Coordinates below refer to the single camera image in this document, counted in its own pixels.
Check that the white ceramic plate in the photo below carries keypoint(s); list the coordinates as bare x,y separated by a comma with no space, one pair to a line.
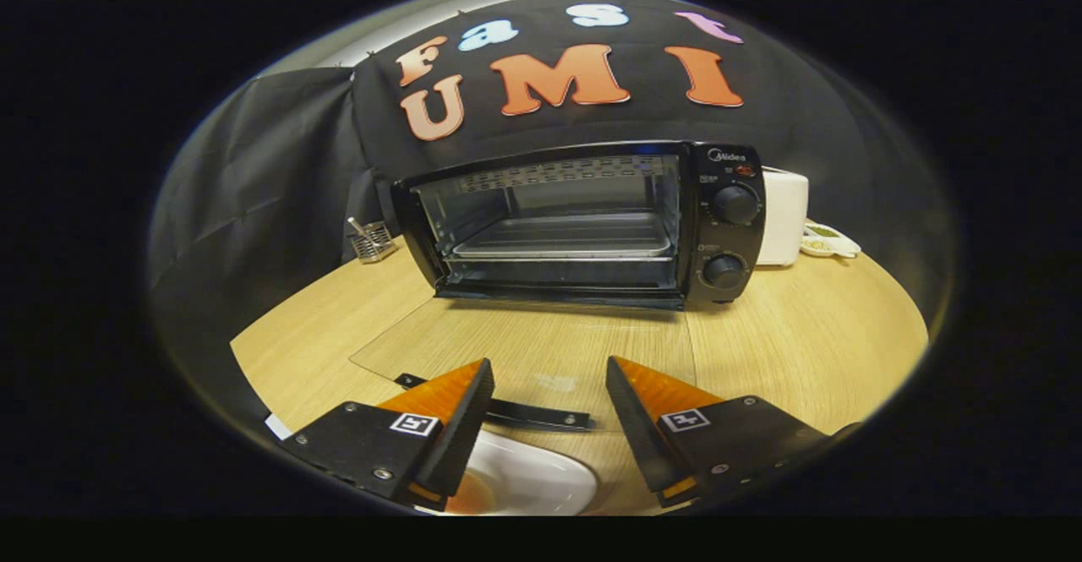
532,482

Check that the metal baking tray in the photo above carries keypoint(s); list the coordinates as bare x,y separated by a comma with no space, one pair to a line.
558,237

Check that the small white condiment dish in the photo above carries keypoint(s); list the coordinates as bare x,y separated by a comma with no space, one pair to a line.
833,245

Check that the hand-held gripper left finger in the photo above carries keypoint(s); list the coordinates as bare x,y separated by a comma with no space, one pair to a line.
461,435

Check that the white countertop appliance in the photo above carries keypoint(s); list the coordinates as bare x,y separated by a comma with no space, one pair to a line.
784,215

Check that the black toaster oven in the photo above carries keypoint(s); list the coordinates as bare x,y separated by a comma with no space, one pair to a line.
727,241

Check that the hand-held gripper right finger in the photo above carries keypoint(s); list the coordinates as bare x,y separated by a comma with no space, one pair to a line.
634,427

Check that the white paper slip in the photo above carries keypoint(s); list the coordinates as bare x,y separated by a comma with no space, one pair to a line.
276,427

